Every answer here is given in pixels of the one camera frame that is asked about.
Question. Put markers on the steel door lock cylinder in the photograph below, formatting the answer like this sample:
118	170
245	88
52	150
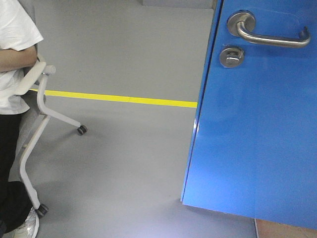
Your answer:
231	57

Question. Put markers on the blue door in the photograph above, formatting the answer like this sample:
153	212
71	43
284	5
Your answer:
254	145

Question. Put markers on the white rolling chair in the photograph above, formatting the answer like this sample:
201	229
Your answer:
34	121

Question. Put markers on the person in black trousers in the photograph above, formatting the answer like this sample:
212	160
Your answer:
19	36

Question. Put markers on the steel door handle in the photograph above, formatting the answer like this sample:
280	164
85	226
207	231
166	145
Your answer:
242	23

